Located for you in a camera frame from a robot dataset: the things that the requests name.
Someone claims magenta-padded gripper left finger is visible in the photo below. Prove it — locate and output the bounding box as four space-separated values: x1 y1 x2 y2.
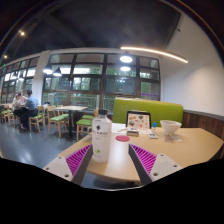
43 143 94 186

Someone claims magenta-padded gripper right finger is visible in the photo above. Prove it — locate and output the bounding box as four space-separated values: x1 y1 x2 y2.
128 143 184 186

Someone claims clear black-capped drink bottle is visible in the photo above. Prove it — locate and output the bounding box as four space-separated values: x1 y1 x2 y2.
91 108 113 164

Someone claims small reddish paper packet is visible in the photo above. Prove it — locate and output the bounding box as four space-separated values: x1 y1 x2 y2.
163 134 174 144

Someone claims white paper napkin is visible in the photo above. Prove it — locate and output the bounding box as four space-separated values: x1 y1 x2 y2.
169 133 183 143

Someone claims white ceramic bowl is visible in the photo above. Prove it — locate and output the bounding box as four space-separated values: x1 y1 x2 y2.
159 119 183 136

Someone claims small dark box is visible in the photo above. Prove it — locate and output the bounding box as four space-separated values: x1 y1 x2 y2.
126 129 140 137

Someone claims group of green-seated wooden chairs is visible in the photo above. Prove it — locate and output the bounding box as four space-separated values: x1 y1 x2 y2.
0 104 100 142

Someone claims flat round red coaster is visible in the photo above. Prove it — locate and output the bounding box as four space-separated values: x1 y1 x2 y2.
115 134 131 143

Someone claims open white paper book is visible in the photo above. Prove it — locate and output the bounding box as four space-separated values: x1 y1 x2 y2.
111 122 128 133

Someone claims wooden dining table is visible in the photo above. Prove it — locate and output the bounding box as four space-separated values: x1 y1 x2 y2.
54 105 89 138

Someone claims green upholstered bench back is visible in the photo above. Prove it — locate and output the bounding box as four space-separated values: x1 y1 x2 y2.
112 96 185 128

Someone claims person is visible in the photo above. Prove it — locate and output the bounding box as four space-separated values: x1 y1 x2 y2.
18 89 40 130
11 92 28 112

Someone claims long linear ceiling light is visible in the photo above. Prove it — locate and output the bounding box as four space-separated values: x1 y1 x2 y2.
120 45 189 64

